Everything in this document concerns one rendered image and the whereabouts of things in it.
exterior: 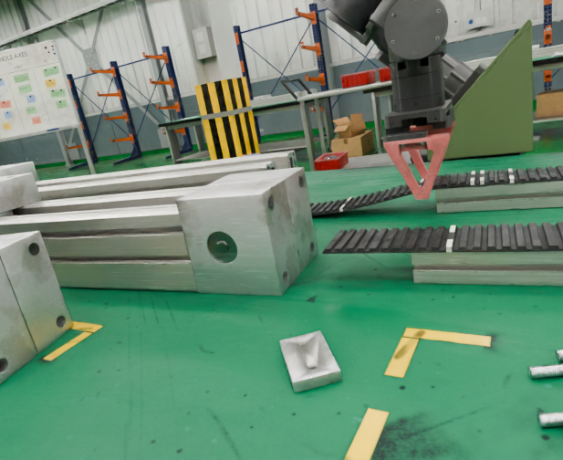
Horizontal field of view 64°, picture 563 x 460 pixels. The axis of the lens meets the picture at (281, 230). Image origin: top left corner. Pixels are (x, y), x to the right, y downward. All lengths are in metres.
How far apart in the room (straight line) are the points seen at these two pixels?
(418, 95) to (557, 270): 0.25
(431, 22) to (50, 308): 0.42
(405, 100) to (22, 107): 6.09
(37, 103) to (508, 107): 5.87
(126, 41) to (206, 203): 11.16
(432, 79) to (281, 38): 8.58
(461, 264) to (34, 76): 6.10
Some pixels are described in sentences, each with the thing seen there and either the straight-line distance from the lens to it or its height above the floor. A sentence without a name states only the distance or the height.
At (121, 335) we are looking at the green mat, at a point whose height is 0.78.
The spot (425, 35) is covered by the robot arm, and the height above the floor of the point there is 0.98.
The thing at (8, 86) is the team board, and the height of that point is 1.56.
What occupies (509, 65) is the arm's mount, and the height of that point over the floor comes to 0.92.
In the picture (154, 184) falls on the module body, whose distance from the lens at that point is 0.69.
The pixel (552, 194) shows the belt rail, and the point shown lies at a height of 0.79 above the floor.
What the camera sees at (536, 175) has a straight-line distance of 0.58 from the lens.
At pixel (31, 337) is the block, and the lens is 0.44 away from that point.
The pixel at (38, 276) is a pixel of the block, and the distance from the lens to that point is 0.44.
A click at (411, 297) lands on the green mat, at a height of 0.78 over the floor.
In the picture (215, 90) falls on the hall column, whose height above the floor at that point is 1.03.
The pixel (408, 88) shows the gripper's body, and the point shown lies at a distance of 0.54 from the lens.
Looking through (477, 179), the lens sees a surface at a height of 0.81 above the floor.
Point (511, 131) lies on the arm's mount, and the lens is 0.86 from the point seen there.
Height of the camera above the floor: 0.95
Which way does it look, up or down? 17 degrees down
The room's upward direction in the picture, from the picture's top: 11 degrees counter-clockwise
